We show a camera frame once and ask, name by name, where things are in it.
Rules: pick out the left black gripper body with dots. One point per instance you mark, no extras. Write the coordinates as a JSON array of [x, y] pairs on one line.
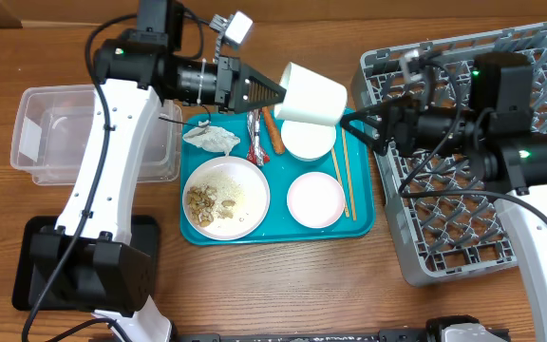
[[226, 67]]

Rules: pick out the clear plastic storage bin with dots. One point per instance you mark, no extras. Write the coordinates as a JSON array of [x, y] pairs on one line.
[[52, 127]]

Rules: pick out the pink bowl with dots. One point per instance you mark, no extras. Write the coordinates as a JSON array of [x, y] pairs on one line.
[[315, 200]]

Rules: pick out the teal plastic serving tray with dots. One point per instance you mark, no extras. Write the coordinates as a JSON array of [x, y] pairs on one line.
[[280, 172]]

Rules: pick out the white plate with food scraps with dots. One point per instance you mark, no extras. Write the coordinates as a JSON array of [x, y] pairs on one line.
[[226, 198]]

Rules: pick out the wooden chopstick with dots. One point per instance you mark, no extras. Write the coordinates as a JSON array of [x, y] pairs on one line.
[[349, 177], [339, 179]]

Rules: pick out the orange carrot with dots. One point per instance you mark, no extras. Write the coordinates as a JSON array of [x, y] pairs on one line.
[[273, 131]]

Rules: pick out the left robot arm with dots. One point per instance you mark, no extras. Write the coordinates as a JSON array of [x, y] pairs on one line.
[[133, 76]]

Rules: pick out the black plastic tray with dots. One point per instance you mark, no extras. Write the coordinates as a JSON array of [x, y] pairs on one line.
[[26, 266]]

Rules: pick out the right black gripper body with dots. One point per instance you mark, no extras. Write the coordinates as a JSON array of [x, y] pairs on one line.
[[408, 113]]

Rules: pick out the white tissue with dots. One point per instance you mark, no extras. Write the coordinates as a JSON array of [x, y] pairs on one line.
[[211, 138]]

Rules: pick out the white paper cup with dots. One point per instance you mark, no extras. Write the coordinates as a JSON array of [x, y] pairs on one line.
[[310, 97]]

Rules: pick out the red silver snack wrapper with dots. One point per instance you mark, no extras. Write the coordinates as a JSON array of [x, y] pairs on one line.
[[256, 153]]

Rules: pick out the grey dishwasher rack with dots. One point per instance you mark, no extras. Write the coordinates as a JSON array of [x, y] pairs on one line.
[[446, 238]]

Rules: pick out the white bowl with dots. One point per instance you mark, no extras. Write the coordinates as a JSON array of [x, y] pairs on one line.
[[308, 142]]

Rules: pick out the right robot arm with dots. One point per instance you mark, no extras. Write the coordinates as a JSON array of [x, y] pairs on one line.
[[492, 128]]

